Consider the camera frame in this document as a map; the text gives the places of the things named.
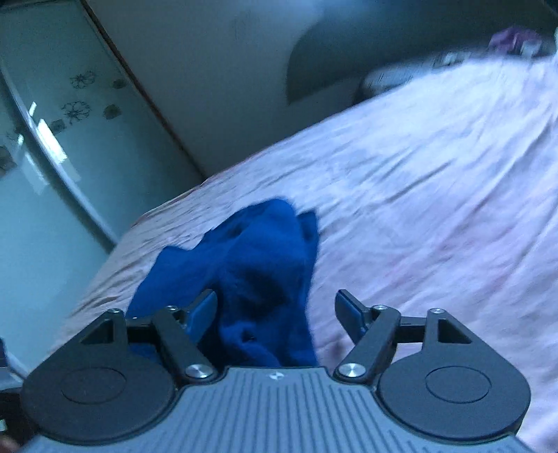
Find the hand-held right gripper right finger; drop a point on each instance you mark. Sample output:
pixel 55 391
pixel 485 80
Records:
pixel 349 307

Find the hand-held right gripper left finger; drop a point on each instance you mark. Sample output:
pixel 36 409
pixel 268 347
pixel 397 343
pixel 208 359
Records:
pixel 202 312

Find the blue knit garment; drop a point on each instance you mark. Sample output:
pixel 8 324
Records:
pixel 261 270

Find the pink bed sheet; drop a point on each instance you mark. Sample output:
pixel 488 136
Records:
pixel 414 183

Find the glass wardrobe door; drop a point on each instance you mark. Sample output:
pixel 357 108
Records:
pixel 52 152

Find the printed pillow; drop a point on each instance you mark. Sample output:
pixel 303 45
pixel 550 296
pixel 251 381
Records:
pixel 392 76

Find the dark headboard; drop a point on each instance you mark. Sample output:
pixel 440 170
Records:
pixel 348 48

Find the purple cloth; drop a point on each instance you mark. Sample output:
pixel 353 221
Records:
pixel 512 40

